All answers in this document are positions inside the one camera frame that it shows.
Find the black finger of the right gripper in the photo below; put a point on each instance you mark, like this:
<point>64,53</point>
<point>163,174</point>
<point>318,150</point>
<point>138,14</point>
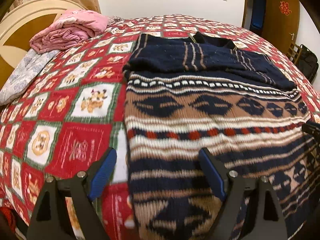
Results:
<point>312,128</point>

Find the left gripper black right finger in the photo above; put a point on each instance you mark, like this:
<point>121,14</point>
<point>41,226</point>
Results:
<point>255,197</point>

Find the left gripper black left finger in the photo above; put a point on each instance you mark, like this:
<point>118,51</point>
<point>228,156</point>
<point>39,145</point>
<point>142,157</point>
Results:
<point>50,219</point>

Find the navy patterned knit sweater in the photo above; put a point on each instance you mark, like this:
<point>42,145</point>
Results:
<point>186,94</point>

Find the black bag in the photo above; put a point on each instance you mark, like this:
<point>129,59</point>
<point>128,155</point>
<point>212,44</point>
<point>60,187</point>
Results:
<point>307,63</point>

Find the wooden chair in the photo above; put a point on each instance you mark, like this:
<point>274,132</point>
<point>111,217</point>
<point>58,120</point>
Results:
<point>294,52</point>

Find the red patchwork bear bedspread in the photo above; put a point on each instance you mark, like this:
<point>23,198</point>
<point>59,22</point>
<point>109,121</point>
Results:
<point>74,110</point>

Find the brown wooden door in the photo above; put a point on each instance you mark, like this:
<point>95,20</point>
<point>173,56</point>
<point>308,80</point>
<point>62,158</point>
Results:
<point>263,17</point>

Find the red door decoration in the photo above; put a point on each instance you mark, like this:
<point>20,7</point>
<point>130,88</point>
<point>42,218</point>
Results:
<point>284,8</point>

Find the grey floral pillow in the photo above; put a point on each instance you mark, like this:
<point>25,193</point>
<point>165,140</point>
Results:
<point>24,74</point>

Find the folded pink quilt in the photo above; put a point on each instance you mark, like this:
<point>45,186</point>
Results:
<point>70,29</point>

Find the cream and gold headboard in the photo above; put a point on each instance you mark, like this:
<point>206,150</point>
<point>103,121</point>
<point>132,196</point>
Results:
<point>22,23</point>

